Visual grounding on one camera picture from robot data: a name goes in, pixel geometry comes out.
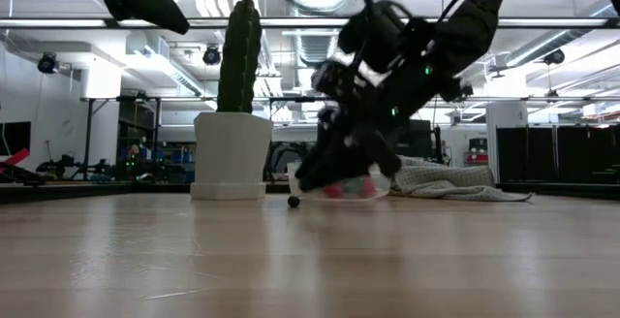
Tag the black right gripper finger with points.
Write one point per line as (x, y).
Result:
(329, 163)
(385, 153)

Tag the red strawberry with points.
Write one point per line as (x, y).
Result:
(334, 191)
(368, 187)

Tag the clear plastic tupperware container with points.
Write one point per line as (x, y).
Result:
(380, 187)

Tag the dark blueberry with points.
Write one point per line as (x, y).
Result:
(293, 201)

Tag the black background robot arm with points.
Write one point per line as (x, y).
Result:
(58, 165)

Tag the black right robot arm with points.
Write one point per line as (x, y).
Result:
(474, 12)

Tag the black monitor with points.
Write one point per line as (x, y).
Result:
(421, 138)

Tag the grey crumpled towel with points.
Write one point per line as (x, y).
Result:
(436, 182)

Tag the red tool cabinet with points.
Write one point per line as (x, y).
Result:
(478, 157)

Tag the white faceted plant pot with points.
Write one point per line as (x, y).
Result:
(230, 158)

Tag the green cactus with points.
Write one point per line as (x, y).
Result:
(239, 56)

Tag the white square column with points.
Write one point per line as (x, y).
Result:
(506, 138)

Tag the black shelving rack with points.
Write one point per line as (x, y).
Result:
(138, 138)

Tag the black room divider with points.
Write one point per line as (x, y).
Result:
(557, 153)

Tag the red flat object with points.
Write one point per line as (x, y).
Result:
(14, 157)

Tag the black overhead rig beam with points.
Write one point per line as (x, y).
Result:
(612, 22)

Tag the black hanging ceiling camera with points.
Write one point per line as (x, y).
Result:
(211, 56)
(465, 91)
(47, 62)
(554, 57)

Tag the black background rig frame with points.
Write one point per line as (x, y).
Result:
(290, 99)

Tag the silver ceiling air duct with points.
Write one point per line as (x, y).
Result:
(317, 41)

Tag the black wall screen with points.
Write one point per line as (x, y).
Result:
(14, 138)

